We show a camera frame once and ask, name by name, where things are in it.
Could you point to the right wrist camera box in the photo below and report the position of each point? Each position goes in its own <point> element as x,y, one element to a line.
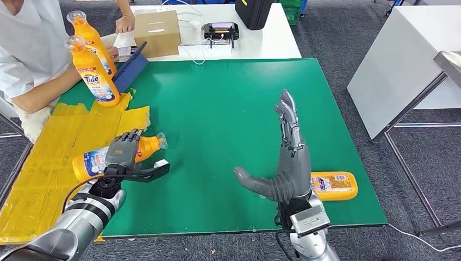
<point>309,219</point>

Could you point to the person's left forearm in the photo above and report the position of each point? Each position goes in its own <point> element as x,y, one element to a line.
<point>125,7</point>

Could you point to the green plastic crate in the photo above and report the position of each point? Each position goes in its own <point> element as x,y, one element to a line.
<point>292,14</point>

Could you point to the person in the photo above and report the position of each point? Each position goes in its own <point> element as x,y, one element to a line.
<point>28,47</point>

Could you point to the tablet in blue case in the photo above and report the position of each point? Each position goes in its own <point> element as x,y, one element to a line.
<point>130,70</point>

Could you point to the yellow taped cardboard sheet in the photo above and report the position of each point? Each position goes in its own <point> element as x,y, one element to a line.
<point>54,173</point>

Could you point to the person's right forearm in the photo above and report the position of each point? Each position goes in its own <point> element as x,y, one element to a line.
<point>47,93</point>

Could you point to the black carrying case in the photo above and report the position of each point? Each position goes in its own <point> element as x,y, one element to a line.
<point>253,14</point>

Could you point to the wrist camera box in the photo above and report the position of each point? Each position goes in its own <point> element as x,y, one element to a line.
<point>160,165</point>
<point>309,219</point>

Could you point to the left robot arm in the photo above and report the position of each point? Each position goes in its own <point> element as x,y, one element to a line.
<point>72,223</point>

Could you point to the brown cardboard box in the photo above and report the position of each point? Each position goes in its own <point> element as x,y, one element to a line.
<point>157,34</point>

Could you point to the orange detergent bottle clear cap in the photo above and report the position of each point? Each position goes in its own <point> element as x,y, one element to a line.
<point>335,187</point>
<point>88,34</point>
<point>149,146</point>
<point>95,81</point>

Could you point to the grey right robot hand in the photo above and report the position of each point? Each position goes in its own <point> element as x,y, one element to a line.
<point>293,173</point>

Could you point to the person's right hand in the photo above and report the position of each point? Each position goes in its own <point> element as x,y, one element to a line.
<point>113,54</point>

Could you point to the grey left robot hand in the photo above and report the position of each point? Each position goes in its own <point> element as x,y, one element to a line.
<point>122,153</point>

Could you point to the person's left hand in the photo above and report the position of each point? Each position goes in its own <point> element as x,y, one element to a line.
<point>125,25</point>

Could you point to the black handheld controller on stand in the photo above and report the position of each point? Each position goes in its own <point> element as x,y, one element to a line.
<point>220,32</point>

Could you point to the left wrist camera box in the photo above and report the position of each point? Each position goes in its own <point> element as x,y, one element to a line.
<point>160,165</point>

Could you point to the steel frame table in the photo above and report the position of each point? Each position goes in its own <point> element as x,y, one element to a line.
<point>450,63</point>

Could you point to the large white table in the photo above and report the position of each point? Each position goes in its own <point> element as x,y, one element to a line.
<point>396,65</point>

